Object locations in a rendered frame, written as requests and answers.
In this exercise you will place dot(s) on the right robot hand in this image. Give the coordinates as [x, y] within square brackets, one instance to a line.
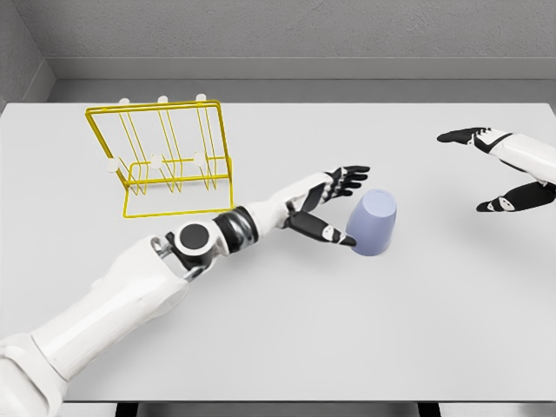
[521, 156]

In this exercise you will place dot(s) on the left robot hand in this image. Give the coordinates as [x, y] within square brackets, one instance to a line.
[304, 191]

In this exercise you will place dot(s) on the lavender plastic cup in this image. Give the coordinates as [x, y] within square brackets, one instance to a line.
[374, 222]

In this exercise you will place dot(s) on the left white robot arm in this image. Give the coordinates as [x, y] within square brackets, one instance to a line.
[130, 278]

